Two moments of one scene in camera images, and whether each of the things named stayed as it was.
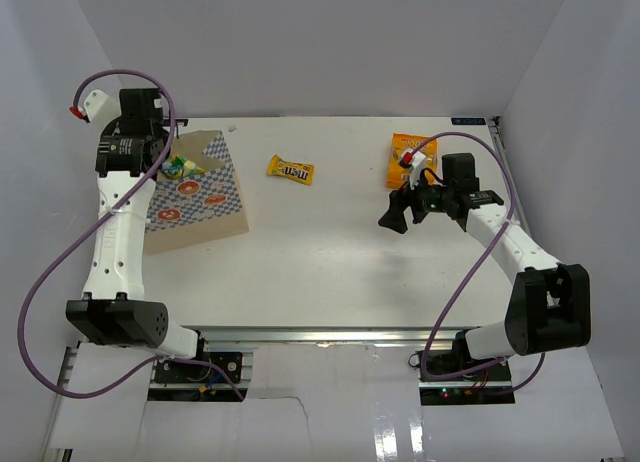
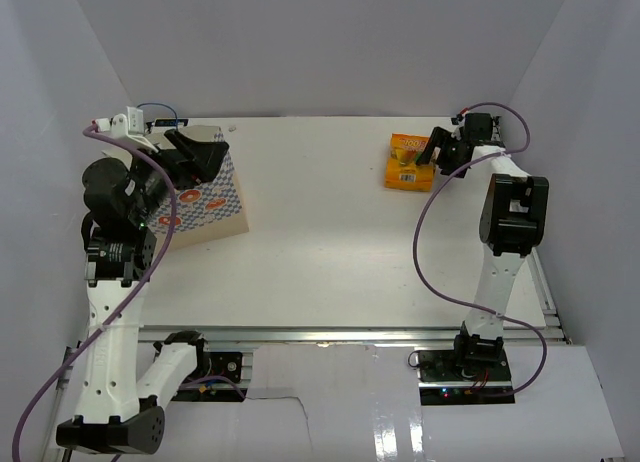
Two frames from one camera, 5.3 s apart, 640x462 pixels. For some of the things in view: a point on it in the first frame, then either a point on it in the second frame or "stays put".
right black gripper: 399,201 to 438,139
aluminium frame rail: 332,335 stays put
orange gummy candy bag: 398,176 stays put
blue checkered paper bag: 186,211 stays put
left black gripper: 113,129 to 201,159
